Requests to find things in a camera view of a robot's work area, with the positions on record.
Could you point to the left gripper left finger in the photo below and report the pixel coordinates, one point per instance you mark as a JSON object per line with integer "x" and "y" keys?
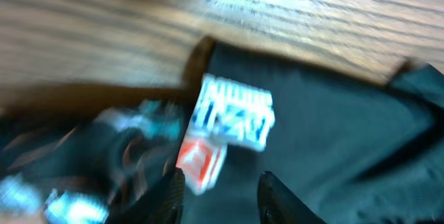
{"x": 163, "y": 204}

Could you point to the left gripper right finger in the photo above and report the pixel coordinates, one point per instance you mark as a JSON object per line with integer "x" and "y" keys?
{"x": 279, "y": 205}

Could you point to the black orange-patterned jersey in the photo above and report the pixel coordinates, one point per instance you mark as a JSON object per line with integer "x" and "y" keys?
{"x": 351, "y": 151}

